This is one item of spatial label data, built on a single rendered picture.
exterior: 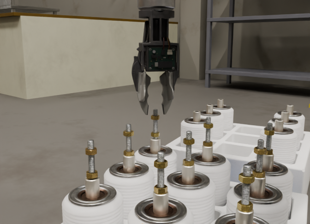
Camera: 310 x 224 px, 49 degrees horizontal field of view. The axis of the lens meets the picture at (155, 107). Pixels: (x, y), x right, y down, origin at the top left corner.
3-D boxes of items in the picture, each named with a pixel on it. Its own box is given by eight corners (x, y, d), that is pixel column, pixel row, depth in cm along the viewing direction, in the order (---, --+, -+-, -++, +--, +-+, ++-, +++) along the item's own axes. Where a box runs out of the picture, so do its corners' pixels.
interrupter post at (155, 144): (157, 155, 73) (157, 140, 73) (147, 153, 74) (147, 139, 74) (162, 152, 75) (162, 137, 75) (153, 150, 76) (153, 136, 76)
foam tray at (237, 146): (309, 181, 120) (314, 132, 117) (298, 236, 87) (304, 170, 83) (205, 162, 138) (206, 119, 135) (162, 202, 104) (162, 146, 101)
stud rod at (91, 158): (93, 184, 54) (91, 138, 53) (96, 186, 53) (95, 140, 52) (87, 186, 53) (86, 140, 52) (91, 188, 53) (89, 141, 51)
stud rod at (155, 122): (152, 142, 74) (152, 109, 73) (155, 142, 75) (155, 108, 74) (155, 144, 74) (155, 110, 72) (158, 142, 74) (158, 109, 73)
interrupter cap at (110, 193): (126, 193, 55) (126, 190, 55) (94, 213, 49) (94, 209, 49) (91, 183, 59) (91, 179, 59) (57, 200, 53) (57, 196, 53)
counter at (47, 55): (177, 78, 436) (178, 21, 422) (20, 99, 280) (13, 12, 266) (140, 75, 479) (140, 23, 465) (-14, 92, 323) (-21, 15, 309)
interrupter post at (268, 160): (276, 170, 65) (277, 154, 64) (268, 173, 63) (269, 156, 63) (265, 166, 67) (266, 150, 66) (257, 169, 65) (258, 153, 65)
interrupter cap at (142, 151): (162, 160, 70) (162, 157, 70) (131, 154, 73) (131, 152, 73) (178, 150, 76) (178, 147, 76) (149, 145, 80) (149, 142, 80)
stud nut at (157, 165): (166, 164, 48) (166, 158, 48) (168, 168, 47) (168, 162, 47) (153, 164, 48) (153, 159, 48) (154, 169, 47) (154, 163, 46)
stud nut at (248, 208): (247, 214, 42) (247, 207, 42) (235, 209, 43) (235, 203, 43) (254, 208, 44) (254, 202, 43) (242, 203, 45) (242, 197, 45)
